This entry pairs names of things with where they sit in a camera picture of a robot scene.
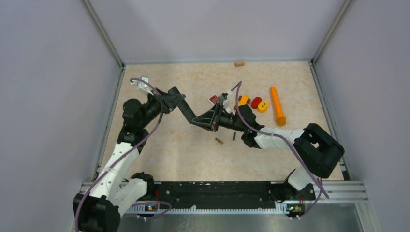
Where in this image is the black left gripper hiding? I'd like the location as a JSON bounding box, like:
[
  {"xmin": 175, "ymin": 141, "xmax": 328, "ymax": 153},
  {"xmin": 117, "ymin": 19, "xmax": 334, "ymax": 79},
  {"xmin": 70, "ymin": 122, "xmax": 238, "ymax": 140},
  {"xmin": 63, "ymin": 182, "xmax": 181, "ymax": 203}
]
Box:
[{"xmin": 139, "ymin": 87, "xmax": 186, "ymax": 128}]

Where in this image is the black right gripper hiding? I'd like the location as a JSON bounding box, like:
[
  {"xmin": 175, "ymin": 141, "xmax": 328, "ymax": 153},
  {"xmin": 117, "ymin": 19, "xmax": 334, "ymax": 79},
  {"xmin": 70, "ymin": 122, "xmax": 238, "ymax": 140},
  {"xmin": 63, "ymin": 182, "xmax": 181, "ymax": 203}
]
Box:
[{"xmin": 192, "ymin": 102, "xmax": 247, "ymax": 132}]

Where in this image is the black remote control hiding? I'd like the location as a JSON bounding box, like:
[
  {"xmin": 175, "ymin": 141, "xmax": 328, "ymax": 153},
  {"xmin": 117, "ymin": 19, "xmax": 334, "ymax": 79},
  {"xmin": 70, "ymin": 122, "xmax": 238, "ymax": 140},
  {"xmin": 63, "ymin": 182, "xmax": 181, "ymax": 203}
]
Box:
[{"xmin": 168, "ymin": 87, "xmax": 196, "ymax": 124}]

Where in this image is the white remote control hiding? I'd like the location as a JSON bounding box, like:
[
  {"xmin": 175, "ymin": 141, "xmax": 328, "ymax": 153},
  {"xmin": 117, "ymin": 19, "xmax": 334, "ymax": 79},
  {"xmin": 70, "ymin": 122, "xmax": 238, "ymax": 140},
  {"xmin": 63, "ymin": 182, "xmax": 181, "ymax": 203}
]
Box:
[{"xmin": 208, "ymin": 95, "xmax": 221, "ymax": 105}]

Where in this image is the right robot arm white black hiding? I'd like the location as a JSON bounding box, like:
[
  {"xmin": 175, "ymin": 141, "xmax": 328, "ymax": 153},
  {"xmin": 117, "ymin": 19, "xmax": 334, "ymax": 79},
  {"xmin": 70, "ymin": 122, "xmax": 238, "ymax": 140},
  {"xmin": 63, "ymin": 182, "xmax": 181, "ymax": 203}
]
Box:
[{"xmin": 191, "ymin": 104, "xmax": 345, "ymax": 199}]

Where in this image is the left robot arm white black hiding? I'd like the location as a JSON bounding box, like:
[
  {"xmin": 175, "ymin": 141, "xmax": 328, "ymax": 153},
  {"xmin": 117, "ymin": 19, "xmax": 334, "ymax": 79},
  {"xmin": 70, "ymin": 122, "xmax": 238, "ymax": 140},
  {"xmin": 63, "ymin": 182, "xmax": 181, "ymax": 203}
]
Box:
[{"xmin": 73, "ymin": 87, "xmax": 186, "ymax": 232}]

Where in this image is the yellow toy car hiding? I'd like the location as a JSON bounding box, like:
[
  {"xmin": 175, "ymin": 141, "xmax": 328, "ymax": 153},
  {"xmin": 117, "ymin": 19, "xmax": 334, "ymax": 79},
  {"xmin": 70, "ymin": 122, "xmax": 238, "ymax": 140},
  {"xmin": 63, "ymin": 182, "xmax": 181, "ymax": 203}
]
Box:
[{"xmin": 237, "ymin": 95, "xmax": 250, "ymax": 106}]

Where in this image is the red yellow toy piece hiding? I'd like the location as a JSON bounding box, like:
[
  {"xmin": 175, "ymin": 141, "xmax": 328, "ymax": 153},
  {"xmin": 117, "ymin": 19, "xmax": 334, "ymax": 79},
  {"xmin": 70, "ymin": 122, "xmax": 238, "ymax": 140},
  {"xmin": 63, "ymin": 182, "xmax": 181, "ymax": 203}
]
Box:
[{"xmin": 250, "ymin": 97, "xmax": 269, "ymax": 113}]

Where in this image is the small wooden block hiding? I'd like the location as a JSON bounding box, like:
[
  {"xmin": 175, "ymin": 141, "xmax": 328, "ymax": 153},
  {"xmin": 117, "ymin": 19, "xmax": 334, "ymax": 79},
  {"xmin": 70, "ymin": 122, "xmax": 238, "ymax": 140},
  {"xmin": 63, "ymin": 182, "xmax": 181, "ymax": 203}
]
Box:
[{"xmin": 234, "ymin": 60, "xmax": 245, "ymax": 67}]

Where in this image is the orange toy carrot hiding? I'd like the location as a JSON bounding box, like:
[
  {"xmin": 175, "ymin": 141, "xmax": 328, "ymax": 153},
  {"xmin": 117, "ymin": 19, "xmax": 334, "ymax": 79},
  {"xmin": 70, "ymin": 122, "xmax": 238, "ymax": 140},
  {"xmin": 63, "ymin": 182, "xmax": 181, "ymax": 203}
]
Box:
[{"xmin": 270, "ymin": 86, "xmax": 287, "ymax": 126}]

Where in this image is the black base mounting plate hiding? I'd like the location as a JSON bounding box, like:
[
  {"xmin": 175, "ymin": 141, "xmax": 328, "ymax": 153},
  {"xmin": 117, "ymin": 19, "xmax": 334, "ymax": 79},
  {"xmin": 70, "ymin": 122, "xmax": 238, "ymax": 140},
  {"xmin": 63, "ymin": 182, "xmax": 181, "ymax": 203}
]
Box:
[{"xmin": 139, "ymin": 181, "xmax": 316, "ymax": 210}]

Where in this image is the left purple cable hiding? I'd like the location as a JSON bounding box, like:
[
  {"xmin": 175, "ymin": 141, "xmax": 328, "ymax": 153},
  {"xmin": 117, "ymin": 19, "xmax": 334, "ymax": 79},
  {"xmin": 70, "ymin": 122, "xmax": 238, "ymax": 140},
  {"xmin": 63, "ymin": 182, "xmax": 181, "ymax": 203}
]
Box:
[{"xmin": 74, "ymin": 77, "xmax": 164, "ymax": 232}]

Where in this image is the purple cable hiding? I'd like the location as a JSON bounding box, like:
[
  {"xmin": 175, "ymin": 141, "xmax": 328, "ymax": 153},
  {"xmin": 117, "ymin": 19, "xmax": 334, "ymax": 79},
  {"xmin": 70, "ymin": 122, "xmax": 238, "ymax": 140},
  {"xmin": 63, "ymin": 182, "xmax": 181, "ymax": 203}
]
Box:
[
  {"xmin": 224, "ymin": 80, "xmax": 331, "ymax": 199},
  {"xmin": 74, "ymin": 77, "xmax": 164, "ymax": 232}
]

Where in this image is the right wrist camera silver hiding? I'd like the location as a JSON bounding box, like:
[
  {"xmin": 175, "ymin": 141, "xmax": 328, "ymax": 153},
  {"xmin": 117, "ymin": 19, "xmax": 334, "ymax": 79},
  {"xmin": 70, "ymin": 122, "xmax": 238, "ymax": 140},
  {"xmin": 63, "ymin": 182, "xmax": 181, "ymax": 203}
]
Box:
[{"xmin": 218, "ymin": 90, "xmax": 232, "ymax": 113}]

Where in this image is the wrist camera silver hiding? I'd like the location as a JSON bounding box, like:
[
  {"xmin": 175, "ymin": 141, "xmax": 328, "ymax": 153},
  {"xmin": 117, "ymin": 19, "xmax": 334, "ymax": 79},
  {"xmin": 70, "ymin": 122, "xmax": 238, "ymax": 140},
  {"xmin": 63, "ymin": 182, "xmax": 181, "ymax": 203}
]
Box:
[
  {"xmin": 218, "ymin": 90, "xmax": 232, "ymax": 113},
  {"xmin": 130, "ymin": 76, "xmax": 154, "ymax": 96}
]

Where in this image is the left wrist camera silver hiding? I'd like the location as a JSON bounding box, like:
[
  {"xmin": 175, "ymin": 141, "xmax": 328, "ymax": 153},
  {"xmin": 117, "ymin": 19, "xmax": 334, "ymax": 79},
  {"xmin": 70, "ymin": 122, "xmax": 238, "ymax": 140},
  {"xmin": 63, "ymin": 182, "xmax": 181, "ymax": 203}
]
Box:
[{"xmin": 130, "ymin": 76, "xmax": 154, "ymax": 96}]

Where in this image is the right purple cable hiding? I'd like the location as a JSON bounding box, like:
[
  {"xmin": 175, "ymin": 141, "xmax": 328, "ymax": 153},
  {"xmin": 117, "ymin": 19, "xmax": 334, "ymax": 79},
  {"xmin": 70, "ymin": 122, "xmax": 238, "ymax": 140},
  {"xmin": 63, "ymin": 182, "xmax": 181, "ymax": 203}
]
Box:
[{"xmin": 224, "ymin": 80, "xmax": 331, "ymax": 199}]

